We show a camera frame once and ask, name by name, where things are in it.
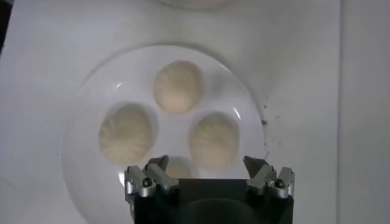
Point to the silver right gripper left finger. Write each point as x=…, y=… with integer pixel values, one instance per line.
x=161, y=178

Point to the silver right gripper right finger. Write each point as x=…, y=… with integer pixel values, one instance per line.
x=262, y=179

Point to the white steamed baozi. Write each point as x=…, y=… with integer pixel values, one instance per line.
x=125, y=135
x=178, y=86
x=180, y=172
x=213, y=141

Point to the white round plate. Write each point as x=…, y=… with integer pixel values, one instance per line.
x=91, y=176

